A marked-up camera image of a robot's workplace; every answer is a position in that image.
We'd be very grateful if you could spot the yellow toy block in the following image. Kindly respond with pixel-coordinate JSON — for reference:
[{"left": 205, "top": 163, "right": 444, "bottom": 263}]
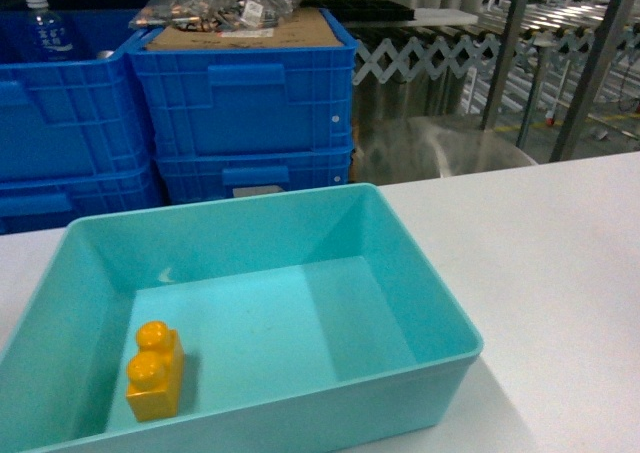
[{"left": 126, "top": 320, "right": 185, "bottom": 422}]

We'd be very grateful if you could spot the teal plastic bin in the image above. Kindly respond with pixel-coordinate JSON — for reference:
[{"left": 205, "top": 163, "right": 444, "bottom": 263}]
[{"left": 1, "top": 184, "right": 483, "bottom": 452}]

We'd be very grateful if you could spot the blue crate lower right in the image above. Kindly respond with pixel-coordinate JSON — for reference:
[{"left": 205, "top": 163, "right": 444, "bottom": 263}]
[{"left": 156, "top": 146, "right": 353, "bottom": 204}]

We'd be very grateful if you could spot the blue crate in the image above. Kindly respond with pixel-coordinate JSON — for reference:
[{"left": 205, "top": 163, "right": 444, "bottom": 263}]
[
  {"left": 128, "top": 9, "right": 357, "bottom": 157},
  {"left": 1, "top": 10, "right": 153, "bottom": 182},
  {"left": 156, "top": 146, "right": 353, "bottom": 204},
  {"left": 1, "top": 164, "right": 167, "bottom": 234}
]

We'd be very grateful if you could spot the blue crate upper right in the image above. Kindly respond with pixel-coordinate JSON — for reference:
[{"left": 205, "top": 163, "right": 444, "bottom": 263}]
[{"left": 128, "top": 9, "right": 357, "bottom": 157}]

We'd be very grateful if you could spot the expandable roller conveyor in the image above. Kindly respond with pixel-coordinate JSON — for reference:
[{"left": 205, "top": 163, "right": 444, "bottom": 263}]
[{"left": 344, "top": 22, "right": 640, "bottom": 87}]

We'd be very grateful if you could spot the cardboard sheet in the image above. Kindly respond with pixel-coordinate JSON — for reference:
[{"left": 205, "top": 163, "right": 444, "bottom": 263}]
[{"left": 144, "top": 8, "right": 346, "bottom": 51}]

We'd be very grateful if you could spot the black tray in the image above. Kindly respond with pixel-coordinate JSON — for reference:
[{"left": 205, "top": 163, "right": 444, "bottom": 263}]
[{"left": 300, "top": 0, "right": 415, "bottom": 22}]

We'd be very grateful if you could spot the clear plastic parts bag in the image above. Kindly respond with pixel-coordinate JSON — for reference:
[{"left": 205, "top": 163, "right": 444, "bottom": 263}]
[{"left": 129, "top": 0, "right": 301, "bottom": 33}]

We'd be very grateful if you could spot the blue crate upper middle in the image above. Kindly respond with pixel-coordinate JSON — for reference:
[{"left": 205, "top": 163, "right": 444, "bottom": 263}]
[{"left": 1, "top": 10, "right": 153, "bottom": 182}]

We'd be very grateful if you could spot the blue crate lower middle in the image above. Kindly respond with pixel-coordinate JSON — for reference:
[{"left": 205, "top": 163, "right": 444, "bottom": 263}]
[{"left": 1, "top": 164, "right": 167, "bottom": 234}]

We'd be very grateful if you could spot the clear water bottle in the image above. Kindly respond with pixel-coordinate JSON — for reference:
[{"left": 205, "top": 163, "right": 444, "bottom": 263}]
[{"left": 25, "top": 0, "right": 79, "bottom": 62}]

